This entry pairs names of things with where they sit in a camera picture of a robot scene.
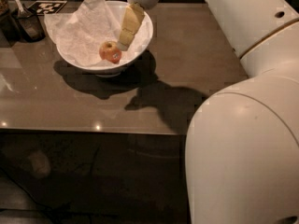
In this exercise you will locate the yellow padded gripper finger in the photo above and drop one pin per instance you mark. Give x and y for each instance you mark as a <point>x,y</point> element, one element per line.
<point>133,16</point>

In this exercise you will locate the red yellow apple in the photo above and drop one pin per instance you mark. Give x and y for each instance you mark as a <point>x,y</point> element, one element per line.
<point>110,52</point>

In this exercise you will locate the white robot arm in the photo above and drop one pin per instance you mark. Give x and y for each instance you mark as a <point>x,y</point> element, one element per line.
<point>242,145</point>

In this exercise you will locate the white bowl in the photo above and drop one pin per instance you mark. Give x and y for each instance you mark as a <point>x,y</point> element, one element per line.
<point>101,37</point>

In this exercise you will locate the white paper towel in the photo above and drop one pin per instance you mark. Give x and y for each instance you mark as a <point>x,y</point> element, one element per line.
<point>78,36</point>

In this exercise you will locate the black white fiducial marker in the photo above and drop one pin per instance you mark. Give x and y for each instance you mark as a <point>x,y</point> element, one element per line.
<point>42,7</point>

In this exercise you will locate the dark scoop with white handle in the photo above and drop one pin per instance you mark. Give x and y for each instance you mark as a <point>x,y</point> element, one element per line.
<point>28,23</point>

